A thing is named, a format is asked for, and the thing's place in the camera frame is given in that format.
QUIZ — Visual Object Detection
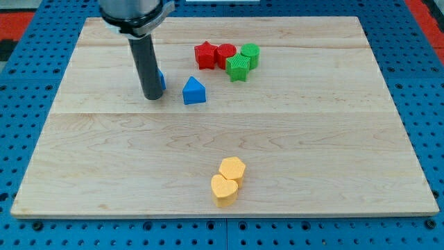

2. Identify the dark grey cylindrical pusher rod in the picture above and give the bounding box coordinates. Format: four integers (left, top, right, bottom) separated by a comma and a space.
129, 35, 163, 100

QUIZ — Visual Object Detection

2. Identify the blue triangle block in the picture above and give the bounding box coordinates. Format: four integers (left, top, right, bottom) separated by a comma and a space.
182, 76, 206, 105

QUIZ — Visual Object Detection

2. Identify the blue block behind rod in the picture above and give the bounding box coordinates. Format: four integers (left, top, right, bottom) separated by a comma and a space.
157, 69, 167, 90

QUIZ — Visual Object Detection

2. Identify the red star block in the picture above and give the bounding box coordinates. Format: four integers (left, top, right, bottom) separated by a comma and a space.
194, 41, 218, 69

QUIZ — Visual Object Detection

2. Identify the red cylinder block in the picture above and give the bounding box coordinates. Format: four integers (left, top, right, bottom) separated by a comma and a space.
216, 43, 237, 69

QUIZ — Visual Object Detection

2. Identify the green star block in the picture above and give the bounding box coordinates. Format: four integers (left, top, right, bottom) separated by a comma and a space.
225, 53, 250, 82

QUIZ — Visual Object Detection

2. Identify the green cylinder block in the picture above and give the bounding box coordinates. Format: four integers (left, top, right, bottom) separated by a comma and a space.
241, 43, 260, 69

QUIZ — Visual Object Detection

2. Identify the yellow hexagon block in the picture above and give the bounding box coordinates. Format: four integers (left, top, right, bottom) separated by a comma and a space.
219, 156, 246, 188

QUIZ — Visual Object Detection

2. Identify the yellow heart block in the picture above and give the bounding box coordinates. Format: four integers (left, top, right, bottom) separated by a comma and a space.
210, 174, 239, 208

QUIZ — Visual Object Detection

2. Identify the light wooden board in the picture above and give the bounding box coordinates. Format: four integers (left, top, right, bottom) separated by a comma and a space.
10, 17, 439, 219

